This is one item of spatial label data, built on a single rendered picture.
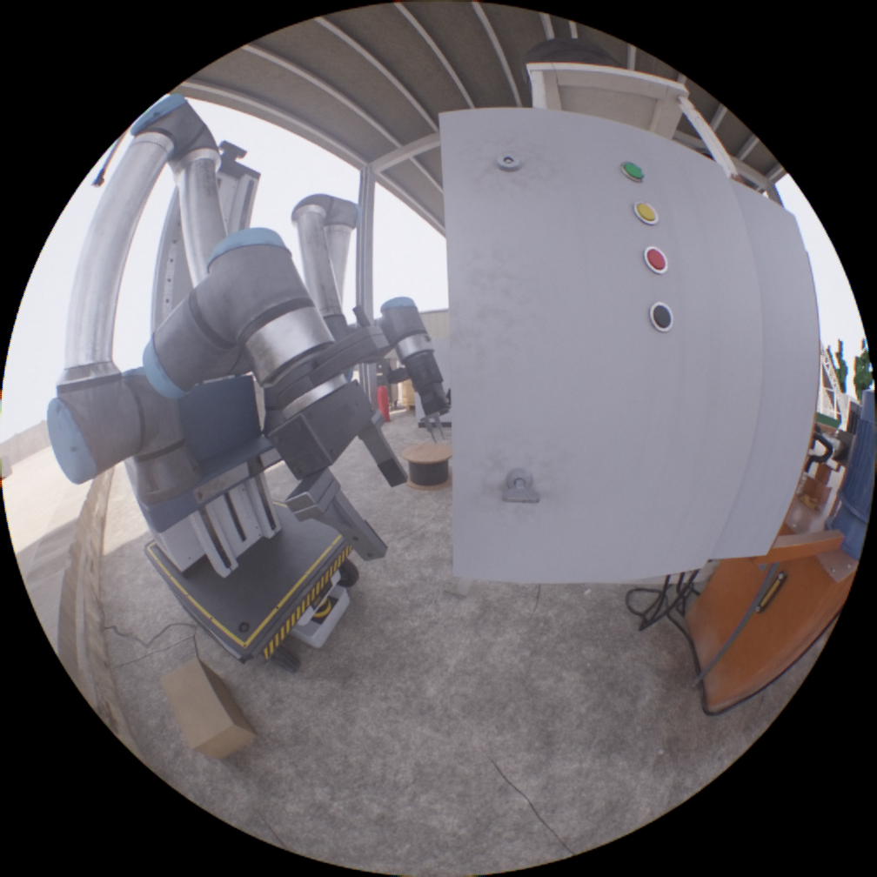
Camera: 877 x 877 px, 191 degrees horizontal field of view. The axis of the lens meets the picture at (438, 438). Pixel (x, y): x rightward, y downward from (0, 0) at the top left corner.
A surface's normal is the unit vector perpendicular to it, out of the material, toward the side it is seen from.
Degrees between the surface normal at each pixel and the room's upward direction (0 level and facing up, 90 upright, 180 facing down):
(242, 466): 90
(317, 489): 66
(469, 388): 90
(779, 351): 90
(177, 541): 90
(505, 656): 0
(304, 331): 74
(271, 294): 80
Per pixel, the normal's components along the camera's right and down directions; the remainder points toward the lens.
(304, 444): -0.06, 0.40
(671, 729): -0.04, -0.95
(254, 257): 0.52, 0.07
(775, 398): -0.40, 0.29
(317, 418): 0.90, -0.38
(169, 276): 0.97, 0.04
